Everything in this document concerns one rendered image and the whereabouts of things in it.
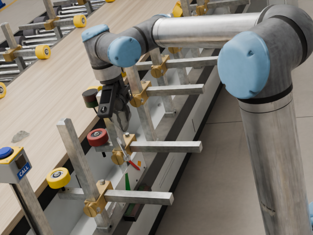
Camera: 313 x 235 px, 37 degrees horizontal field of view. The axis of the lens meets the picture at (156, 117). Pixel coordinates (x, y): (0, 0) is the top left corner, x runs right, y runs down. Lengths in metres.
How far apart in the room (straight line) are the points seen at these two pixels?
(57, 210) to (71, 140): 0.41
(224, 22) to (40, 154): 0.98
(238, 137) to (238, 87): 2.32
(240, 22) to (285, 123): 0.28
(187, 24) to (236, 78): 0.40
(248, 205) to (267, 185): 1.63
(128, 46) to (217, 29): 0.31
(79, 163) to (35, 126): 0.61
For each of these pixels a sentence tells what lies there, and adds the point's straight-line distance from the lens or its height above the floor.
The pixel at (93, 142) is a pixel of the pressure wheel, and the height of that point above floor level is 0.89.
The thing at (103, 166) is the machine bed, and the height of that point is 0.68.
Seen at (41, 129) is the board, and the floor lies 0.90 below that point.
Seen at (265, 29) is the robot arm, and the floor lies 1.45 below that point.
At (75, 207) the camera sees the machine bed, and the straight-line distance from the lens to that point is 1.91.
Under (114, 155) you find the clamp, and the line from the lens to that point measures 1.75.
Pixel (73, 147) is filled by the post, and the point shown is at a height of 1.07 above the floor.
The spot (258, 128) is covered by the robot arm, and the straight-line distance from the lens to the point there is 0.98.
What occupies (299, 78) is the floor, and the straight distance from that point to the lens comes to 3.86.
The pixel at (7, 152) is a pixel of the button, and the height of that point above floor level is 1.23.
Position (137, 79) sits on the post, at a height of 1.03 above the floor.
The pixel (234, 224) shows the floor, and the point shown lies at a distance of 2.60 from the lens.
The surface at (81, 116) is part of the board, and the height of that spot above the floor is 0.90.
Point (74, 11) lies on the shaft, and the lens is 4.03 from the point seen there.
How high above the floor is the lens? 1.79
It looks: 29 degrees down
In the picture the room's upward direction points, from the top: 16 degrees counter-clockwise
